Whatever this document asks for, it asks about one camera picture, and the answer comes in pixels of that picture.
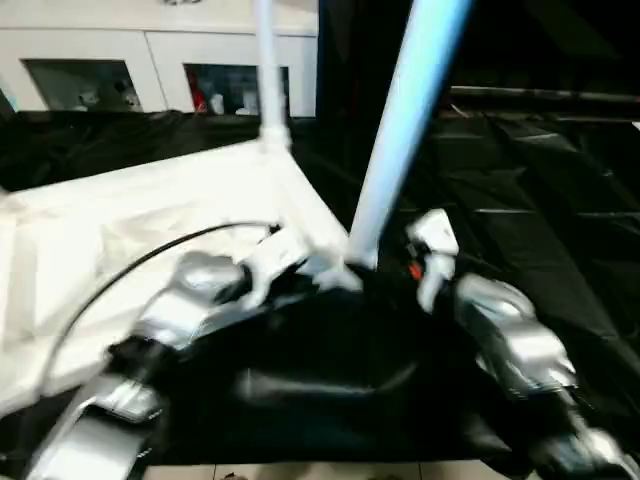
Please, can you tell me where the white glass door cabinet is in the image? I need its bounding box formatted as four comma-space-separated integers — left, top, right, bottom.
0, 0, 322, 120

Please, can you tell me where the black fabric backdrop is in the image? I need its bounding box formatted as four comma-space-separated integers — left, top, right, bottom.
314, 0, 640, 116

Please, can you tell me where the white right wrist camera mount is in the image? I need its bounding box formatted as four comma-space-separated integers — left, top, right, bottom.
403, 207, 460, 315

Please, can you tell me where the black mat cloth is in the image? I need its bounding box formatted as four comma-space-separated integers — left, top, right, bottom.
0, 107, 640, 474

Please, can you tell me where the blue white patterned strip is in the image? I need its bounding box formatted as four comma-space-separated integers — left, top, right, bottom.
0, 83, 22, 115

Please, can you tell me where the grey metal rail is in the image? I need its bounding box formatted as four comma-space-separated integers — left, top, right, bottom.
448, 84, 640, 105

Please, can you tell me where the white plastic table top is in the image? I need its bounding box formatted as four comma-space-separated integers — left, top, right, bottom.
0, 136, 362, 417

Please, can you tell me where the white plastic table leg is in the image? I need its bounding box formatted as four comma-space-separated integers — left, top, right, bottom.
346, 0, 475, 270
251, 0, 295, 150

